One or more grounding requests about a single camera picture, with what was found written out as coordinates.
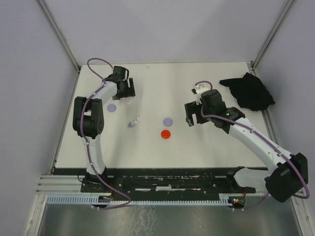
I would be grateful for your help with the red earbud charging case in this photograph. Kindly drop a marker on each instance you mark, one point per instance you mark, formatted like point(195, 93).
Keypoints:
point(165, 134)

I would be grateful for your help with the left aluminium frame post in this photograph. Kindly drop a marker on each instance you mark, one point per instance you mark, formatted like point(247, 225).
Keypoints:
point(43, 5)

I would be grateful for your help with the purple charging case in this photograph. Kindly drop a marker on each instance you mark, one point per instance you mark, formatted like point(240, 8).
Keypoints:
point(111, 108)
point(167, 122)

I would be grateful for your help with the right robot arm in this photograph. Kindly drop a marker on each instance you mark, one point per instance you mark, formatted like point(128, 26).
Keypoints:
point(286, 174)

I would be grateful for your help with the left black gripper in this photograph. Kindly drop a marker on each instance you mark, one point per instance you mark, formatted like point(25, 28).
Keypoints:
point(130, 91)

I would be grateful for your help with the right aluminium frame post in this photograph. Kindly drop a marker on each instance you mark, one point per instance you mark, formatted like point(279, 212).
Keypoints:
point(278, 22)

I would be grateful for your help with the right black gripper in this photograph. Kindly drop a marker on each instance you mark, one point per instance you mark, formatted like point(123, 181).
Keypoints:
point(191, 108)

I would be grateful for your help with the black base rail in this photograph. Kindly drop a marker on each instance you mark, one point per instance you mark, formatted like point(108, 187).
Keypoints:
point(181, 184)

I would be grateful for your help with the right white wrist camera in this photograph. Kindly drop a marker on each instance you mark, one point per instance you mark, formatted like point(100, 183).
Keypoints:
point(199, 89)

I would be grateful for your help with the white earbud charging case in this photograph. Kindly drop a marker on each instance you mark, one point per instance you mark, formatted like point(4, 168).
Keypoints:
point(128, 101)

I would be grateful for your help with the aluminium frame post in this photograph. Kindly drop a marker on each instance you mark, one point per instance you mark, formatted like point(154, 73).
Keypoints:
point(43, 5)
point(278, 22)

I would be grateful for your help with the black cloth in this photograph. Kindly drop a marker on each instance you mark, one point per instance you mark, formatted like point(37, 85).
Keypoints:
point(250, 92)

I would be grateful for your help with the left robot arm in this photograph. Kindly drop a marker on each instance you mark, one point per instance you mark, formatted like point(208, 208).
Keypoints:
point(88, 118)

